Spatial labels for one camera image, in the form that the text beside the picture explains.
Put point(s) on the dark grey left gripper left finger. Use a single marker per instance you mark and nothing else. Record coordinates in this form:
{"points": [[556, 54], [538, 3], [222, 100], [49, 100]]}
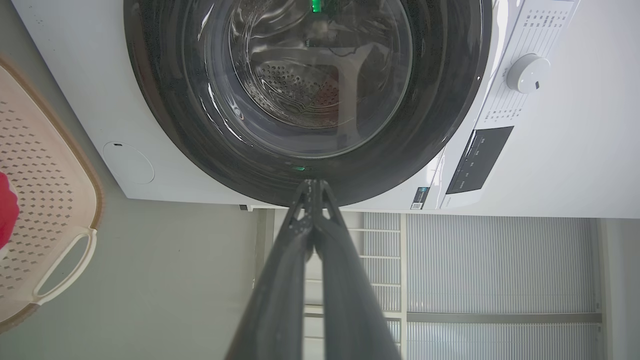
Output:
{"points": [[280, 300]]}

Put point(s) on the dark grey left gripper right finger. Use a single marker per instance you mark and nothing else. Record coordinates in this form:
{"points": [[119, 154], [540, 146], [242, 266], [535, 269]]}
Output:
{"points": [[350, 305]]}

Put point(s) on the beige perforated laundry basket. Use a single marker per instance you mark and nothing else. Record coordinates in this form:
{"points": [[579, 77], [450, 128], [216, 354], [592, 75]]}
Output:
{"points": [[45, 200]]}

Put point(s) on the white slatted cabinet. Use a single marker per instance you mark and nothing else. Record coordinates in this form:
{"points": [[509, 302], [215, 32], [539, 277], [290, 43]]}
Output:
{"points": [[500, 280]]}

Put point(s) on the round black washing machine door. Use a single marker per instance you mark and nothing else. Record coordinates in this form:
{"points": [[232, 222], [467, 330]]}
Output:
{"points": [[310, 100]]}

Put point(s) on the white front-load washing machine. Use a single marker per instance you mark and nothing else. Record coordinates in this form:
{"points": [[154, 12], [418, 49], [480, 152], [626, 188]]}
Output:
{"points": [[550, 150]]}

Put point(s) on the red garment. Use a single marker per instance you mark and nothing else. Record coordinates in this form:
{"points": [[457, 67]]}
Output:
{"points": [[7, 210]]}

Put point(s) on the white washing machine dial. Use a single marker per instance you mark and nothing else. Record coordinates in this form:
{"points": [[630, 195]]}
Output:
{"points": [[527, 73]]}

